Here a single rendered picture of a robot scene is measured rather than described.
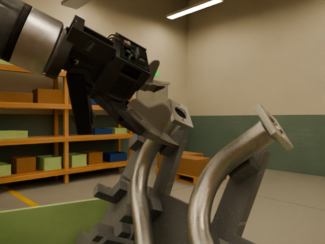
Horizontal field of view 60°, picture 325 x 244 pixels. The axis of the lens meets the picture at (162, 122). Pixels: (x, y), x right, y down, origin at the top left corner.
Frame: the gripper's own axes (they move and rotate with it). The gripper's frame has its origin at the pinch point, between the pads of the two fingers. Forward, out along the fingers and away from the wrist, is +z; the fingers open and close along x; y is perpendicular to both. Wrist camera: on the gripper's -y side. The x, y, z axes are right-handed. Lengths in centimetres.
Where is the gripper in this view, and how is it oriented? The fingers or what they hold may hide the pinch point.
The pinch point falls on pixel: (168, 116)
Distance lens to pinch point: 47.4
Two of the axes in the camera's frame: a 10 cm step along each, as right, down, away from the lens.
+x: -1.3, -6.7, 7.3
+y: 5.7, -6.5, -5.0
